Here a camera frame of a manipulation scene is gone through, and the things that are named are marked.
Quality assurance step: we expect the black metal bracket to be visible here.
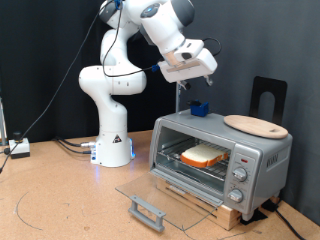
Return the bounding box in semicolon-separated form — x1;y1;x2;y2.
249;76;289;127

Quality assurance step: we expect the black cable with silver connector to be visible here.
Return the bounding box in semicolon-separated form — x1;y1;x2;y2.
53;135;98;148

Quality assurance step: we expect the round wooden serving board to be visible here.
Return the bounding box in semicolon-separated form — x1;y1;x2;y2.
223;114;289;140

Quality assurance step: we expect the vertical metal pole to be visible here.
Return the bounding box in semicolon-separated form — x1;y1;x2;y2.
175;81;184;113

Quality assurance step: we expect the grey metal frame leg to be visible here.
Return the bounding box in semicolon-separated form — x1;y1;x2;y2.
0;96;8;147

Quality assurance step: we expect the silver toaster oven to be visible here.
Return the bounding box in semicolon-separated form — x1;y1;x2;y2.
148;109;294;222

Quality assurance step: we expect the wire oven rack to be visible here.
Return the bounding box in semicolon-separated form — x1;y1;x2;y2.
156;137;233;183

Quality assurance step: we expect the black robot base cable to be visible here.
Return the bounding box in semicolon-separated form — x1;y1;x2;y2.
55;139;93;155

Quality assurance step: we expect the slatted wooden riser block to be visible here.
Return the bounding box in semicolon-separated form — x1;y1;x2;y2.
155;176;243;232

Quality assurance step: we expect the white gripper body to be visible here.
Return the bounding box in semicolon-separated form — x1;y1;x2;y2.
157;38;218;84

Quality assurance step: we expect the long black hanging cable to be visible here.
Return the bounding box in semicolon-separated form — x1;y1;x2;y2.
0;6;108;174

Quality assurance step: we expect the black oven power cord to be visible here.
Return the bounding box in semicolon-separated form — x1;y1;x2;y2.
274;208;306;240

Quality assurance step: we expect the emergency stop button box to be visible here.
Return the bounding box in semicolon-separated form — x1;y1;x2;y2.
8;132;31;160

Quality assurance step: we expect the black foam pad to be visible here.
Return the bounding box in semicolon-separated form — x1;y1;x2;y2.
240;199;280;226

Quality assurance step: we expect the silver oven knob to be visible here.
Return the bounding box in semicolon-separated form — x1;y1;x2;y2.
227;188;245;204
232;166;249;183

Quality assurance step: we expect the white bread slice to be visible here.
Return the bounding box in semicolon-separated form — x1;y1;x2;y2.
179;143;230;169

